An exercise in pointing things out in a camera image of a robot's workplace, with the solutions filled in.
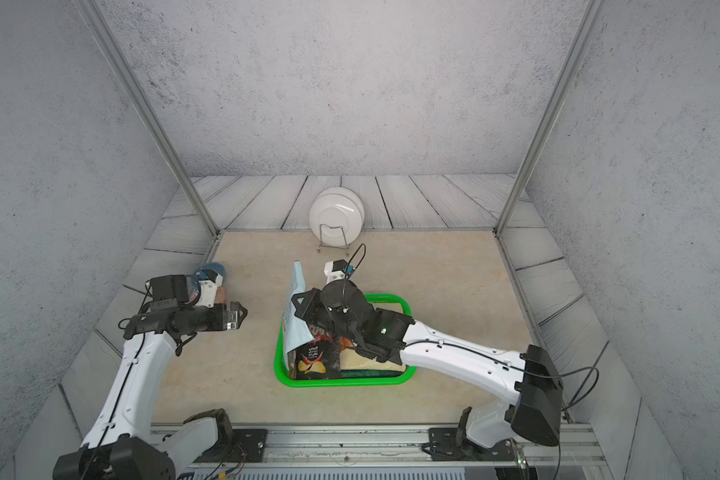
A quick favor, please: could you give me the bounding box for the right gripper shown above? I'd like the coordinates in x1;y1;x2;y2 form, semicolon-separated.
290;287;365;348

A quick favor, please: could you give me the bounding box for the olive brown Lerna bag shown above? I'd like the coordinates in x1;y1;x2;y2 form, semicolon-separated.
280;261;314;373

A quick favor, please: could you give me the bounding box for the black snack bag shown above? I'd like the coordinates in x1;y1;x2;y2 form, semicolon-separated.
289;328;342;381

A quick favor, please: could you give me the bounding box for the cassava chips bag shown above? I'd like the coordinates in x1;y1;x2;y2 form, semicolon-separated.
340;348;407;373

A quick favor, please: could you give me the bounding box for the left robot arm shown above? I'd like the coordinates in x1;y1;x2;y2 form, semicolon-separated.
52;300;248;479

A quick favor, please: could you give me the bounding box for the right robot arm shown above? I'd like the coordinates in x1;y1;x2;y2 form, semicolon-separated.
291;280;564;448

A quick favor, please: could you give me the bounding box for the green plastic basket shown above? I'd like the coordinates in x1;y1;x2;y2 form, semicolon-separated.
273;293;416;388

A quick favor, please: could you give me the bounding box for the red patterned bowl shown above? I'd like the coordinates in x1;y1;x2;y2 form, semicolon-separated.
214;285;227;304

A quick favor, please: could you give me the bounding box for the blue bowl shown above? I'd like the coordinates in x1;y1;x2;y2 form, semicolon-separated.
194;262;227;283

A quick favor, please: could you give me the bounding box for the white plate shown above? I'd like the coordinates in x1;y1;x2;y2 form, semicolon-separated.
309;187;365;244

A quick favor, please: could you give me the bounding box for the wire plate stand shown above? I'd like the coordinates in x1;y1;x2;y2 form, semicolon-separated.
317;223;351;256

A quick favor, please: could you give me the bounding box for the metal corner post right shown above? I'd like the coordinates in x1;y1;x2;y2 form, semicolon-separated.
494;0;605;239

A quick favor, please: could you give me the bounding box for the metal corner post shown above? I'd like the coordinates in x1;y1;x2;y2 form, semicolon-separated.
75;0;221;239
494;0;605;239

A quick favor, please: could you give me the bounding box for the metal corner post left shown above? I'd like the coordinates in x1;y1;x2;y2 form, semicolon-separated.
75;0;221;239

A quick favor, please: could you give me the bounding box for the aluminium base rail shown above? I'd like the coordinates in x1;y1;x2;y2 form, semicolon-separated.
137;422;613;480

